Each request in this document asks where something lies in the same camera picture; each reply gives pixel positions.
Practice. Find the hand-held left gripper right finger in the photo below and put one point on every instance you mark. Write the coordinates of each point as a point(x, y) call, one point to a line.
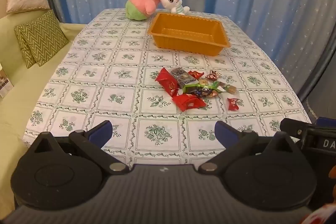
point(225, 133)

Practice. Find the green snack packet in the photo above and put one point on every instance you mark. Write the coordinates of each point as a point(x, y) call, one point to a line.
point(199, 87)

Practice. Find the large red snack packet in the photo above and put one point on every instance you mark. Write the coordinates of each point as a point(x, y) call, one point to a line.
point(187, 102)
point(168, 81)

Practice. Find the white rabbit plush toy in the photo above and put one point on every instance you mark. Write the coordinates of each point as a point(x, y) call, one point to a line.
point(172, 2)

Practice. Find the green sofa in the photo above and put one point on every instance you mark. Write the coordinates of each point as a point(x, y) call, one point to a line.
point(34, 98)

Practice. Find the yellow clear candy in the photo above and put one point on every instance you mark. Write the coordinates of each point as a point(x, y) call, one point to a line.
point(203, 81)

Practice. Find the green zigzag cushion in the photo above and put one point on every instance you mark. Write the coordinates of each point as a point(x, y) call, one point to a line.
point(22, 43)
point(44, 35)

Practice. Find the person's right hand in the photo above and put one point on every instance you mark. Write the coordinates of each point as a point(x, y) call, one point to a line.
point(333, 174)

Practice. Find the beige candy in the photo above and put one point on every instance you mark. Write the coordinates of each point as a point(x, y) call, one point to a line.
point(229, 88)

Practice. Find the dark red white candy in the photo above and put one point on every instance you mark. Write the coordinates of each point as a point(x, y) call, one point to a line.
point(212, 75)

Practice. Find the dark grey snack packet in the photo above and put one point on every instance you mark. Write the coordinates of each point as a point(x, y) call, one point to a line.
point(181, 75)

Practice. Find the pink starfish plush toy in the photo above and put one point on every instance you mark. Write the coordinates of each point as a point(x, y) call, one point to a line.
point(140, 5)

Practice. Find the orange plastic tray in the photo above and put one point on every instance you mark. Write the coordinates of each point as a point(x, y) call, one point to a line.
point(187, 31)

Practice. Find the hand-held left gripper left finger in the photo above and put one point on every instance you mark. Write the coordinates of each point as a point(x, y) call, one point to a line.
point(101, 132)

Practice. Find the small red candy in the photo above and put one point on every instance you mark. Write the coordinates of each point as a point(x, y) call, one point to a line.
point(195, 74)

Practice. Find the red pinched candy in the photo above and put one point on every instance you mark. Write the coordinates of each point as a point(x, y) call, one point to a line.
point(233, 104)

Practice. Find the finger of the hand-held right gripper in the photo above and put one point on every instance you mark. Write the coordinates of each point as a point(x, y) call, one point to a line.
point(326, 121)
point(295, 127)

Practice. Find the floral print tablecloth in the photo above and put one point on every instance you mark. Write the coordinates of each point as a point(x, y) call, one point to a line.
point(118, 56)

